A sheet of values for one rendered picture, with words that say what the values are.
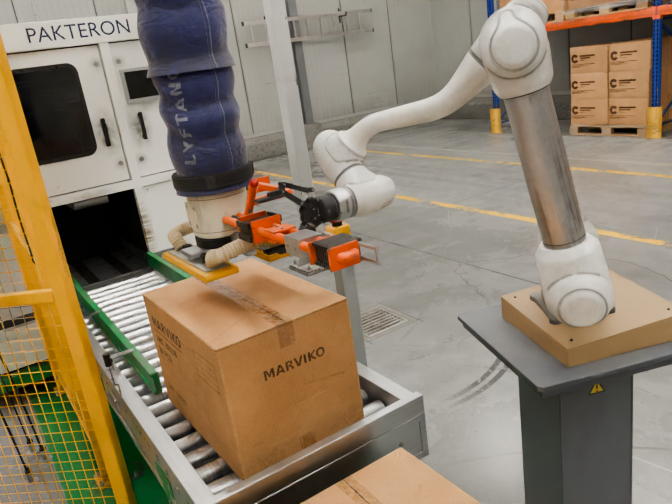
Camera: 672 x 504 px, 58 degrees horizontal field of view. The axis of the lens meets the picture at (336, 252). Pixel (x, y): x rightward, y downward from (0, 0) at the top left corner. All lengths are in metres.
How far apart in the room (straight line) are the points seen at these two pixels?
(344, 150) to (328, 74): 10.28
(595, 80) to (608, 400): 7.83
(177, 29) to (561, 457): 1.55
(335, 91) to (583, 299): 10.77
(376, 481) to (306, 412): 0.26
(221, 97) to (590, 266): 1.01
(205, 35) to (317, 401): 1.01
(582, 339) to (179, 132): 1.18
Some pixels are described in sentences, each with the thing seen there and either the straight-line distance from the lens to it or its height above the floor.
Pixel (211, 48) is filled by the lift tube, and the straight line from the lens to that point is 1.67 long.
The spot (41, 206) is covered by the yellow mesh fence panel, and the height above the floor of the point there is 1.28.
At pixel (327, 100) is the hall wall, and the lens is 11.97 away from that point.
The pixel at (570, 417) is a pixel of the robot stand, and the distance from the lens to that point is 1.89.
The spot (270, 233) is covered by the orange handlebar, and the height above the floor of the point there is 1.21.
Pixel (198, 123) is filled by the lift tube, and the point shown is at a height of 1.47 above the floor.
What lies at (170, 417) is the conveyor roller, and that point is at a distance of 2.15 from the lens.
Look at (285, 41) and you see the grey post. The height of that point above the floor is 1.73.
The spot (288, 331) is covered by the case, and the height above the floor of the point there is 0.92.
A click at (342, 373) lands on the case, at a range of 1.77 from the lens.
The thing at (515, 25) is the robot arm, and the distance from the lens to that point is 1.35.
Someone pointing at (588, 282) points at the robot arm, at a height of 1.02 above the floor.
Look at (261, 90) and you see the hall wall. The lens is 11.30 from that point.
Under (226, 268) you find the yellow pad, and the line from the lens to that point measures 1.66.
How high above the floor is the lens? 1.59
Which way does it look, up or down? 18 degrees down
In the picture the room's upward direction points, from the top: 8 degrees counter-clockwise
